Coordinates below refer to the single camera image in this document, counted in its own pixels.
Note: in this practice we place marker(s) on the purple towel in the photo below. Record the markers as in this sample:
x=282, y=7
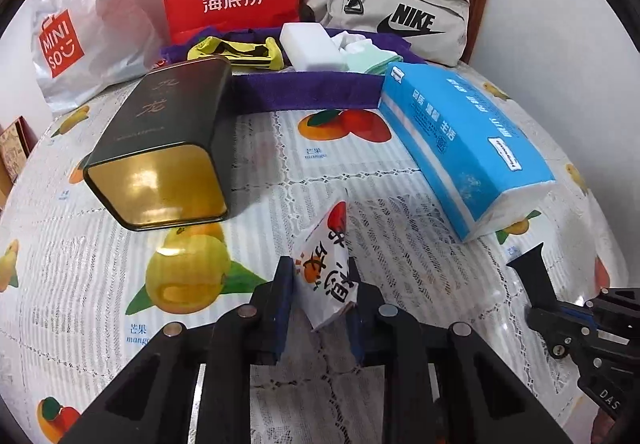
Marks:
x=268, y=91

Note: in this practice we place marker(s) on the brown patterned box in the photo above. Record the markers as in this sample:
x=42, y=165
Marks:
x=16, y=144

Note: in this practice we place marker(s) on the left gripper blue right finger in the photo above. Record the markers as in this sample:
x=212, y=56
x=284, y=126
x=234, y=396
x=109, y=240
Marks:
x=359, y=317

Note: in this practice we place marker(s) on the white sponge block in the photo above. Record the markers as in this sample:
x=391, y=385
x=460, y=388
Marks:
x=309, y=48

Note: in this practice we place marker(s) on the person's right hand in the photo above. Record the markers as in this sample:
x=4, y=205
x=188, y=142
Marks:
x=624, y=430

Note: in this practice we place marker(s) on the grey Nike pouch bag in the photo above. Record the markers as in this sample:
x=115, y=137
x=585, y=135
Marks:
x=435, y=29

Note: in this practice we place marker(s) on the blue tissue pack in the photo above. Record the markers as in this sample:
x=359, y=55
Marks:
x=484, y=171

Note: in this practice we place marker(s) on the white Miniso plastic bag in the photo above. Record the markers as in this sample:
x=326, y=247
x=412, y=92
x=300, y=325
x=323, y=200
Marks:
x=81, y=47

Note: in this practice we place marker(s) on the yellow black cloth item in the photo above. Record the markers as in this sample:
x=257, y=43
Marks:
x=264, y=56

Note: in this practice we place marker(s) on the fruit print tablecloth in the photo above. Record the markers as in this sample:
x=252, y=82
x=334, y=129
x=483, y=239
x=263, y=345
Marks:
x=71, y=317

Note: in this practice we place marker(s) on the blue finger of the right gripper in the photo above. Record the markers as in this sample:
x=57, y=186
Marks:
x=576, y=314
x=533, y=274

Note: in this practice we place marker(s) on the white glove with green cuff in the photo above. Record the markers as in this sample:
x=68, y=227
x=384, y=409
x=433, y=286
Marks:
x=362, y=56

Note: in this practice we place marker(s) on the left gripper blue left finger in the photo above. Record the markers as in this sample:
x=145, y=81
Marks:
x=276, y=299

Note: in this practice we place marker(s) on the dark green tea tin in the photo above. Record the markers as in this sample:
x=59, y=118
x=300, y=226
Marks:
x=165, y=159

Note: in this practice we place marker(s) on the white orange snack packet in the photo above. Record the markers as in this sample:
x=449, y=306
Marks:
x=324, y=289

